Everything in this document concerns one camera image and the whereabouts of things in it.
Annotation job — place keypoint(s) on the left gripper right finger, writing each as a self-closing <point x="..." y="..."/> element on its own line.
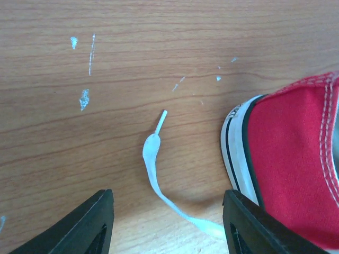
<point x="249" y="229"/>

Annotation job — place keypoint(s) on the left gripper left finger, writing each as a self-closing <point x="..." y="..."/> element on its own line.
<point x="86" y="229"/>

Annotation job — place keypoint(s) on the red canvas sneaker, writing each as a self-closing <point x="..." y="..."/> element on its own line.
<point x="281" y="152"/>

